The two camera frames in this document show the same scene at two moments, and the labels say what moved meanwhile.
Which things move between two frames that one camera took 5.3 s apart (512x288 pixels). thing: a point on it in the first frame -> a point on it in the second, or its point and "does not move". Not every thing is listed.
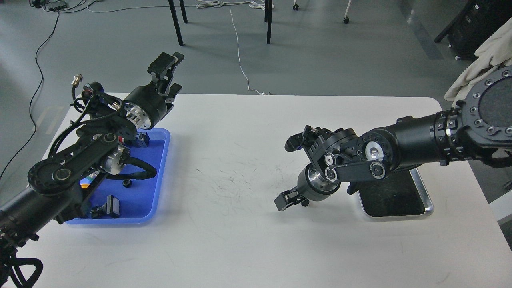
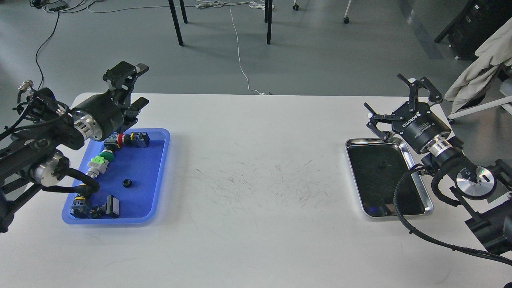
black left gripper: (145, 106) -> (103, 117)
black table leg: (268, 15) does not move
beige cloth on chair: (494, 51) does not move
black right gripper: (311, 185) -> (421, 122)
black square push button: (112, 209) does not move
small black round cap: (127, 183) does not move
